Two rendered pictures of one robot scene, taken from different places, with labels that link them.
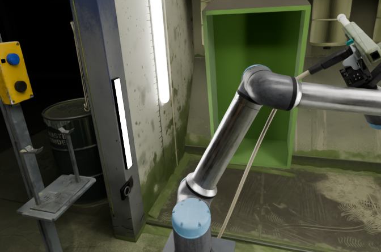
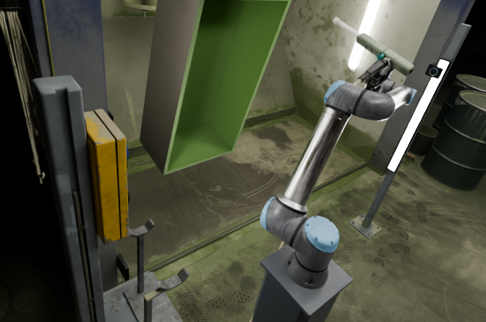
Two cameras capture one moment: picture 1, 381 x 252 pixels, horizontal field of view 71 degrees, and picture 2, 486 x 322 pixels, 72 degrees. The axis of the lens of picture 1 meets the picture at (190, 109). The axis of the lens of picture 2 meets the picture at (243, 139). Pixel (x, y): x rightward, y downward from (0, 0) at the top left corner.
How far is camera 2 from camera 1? 133 cm
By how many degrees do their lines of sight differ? 56
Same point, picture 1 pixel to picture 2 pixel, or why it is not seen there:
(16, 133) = (98, 283)
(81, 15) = (56, 3)
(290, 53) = (229, 32)
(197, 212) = (327, 226)
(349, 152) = not seen: hidden behind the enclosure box
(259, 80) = (375, 101)
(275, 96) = (388, 113)
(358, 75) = (380, 78)
